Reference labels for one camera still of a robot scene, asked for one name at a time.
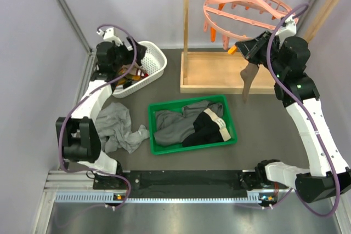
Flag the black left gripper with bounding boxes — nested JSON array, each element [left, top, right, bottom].
[[113, 36, 147, 71]]

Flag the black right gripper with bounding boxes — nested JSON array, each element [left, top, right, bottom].
[[236, 30, 286, 78]]

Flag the beige sock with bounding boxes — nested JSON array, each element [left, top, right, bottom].
[[117, 62, 146, 77], [240, 62, 259, 103]]

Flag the pink round clip hanger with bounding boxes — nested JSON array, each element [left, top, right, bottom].
[[202, 0, 292, 50]]

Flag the olive green socks pair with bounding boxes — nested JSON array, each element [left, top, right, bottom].
[[115, 74, 143, 89]]

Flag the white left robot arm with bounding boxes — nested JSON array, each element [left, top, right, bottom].
[[55, 37, 141, 189]]

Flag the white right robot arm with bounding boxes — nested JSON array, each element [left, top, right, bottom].
[[235, 32, 350, 203]]

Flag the wooden hanger rack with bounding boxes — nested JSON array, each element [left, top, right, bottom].
[[180, 0, 340, 94]]

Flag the black socks with label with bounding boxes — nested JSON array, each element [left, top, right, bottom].
[[182, 108, 231, 147]]

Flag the orange clothes clip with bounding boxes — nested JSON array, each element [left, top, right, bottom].
[[228, 45, 237, 55]]

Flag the white perforated plastic basket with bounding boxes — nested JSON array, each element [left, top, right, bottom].
[[94, 41, 168, 99]]

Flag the pink clothes clip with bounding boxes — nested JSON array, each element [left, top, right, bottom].
[[222, 35, 230, 50]]

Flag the green plastic tray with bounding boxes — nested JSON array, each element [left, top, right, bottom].
[[148, 94, 237, 155]]

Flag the grey crumpled cloth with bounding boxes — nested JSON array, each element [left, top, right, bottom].
[[95, 102, 150, 153]]

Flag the grey clothes in tray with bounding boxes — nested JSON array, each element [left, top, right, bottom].
[[154, 100, 224, 147]]

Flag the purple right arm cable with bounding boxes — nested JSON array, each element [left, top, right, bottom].
[[267, 2, 342, 217]]

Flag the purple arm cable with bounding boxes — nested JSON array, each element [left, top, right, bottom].
[[58, 24, 138, 213], [267, 2, 342, 217]]

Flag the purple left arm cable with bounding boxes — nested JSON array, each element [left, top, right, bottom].
[[58, 24, 138, 213]]

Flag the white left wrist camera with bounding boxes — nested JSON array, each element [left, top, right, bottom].
[[97, 27, 123, 47]]

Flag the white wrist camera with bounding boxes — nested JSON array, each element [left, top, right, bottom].
[[97, 27, 123, 47], [273, 15, 297, 43]]

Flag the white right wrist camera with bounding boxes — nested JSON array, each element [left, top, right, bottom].
[[273, 15, 297, 43]]

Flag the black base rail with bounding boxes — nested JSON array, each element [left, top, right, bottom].
[[93, 169, 258, 198]]

